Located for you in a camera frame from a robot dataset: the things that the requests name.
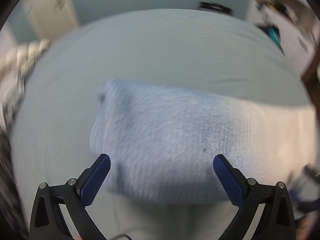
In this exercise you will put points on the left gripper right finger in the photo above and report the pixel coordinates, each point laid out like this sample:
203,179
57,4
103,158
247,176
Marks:
277,220

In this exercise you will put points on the black teal bag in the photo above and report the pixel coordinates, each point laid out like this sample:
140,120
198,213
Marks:
273,33

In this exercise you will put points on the white cabinet with handles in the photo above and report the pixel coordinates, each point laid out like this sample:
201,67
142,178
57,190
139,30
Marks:
298,26

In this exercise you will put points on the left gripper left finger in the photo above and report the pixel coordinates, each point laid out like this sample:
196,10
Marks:
47,221

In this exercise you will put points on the dark plaid garment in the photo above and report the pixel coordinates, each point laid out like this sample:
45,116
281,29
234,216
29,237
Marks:
13,224

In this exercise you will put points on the brown wooden chair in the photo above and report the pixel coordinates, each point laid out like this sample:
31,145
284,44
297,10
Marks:
311,82

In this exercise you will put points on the white blue knit sweater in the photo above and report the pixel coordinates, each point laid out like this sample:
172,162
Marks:
162,141

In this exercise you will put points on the black box behind bed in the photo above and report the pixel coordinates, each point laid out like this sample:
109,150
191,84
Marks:
214,7

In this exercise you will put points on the white door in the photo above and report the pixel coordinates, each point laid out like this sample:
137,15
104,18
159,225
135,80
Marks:
51,19

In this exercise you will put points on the white puffer jacket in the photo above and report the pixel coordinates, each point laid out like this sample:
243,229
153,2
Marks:
21,60

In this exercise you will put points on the teal bed sheet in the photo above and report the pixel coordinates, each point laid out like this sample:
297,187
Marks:
189,49

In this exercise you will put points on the striped grey clothing pile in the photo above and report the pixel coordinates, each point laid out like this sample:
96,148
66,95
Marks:
12,93

